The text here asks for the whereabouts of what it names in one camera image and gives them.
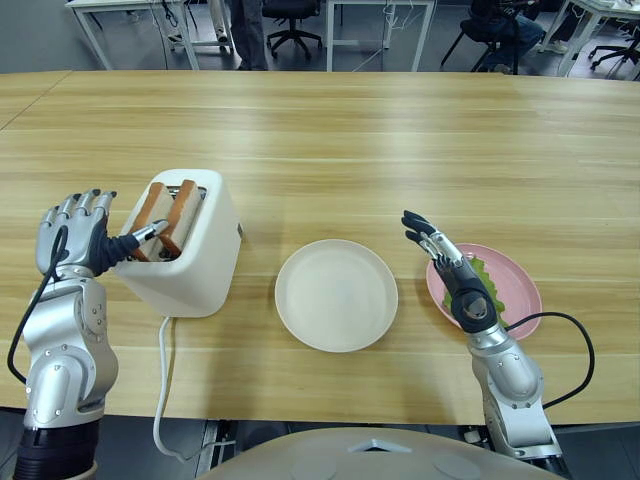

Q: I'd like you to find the cream round plate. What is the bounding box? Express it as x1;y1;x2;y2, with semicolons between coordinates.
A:
274;239;399;353

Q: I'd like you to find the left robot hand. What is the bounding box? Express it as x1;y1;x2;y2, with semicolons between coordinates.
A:
35;188;171;278

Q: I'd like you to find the pink round plate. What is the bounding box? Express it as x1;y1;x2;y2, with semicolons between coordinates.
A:
425;243;543;342

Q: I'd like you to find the robot body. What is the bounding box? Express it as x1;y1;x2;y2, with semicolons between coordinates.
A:
197;426;569;480

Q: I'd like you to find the black cable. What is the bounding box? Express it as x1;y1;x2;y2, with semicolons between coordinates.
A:
503;311;596;410
6;225;70;385

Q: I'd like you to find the green lettuce leaf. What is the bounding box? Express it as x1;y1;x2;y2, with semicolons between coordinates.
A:
442;254;510;329

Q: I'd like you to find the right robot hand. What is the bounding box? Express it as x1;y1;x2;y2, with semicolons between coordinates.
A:
400;209;499;334

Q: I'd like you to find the bread slice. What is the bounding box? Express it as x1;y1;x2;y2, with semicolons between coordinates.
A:
158;179;199;255
130;181;171;263

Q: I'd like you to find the cream toaster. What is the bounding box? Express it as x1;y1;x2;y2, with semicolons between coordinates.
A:
113;168;244;319

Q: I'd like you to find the black office chair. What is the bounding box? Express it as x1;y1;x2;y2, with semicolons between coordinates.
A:
261;0;324;62
588;19;640;82
439;17;516;74

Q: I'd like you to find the white cord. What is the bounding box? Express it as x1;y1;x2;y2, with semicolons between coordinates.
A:
152;314;236;462

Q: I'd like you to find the person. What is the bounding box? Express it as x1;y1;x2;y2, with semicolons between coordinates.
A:
537;0;584;55
228;0;270;72
469;0;549;75

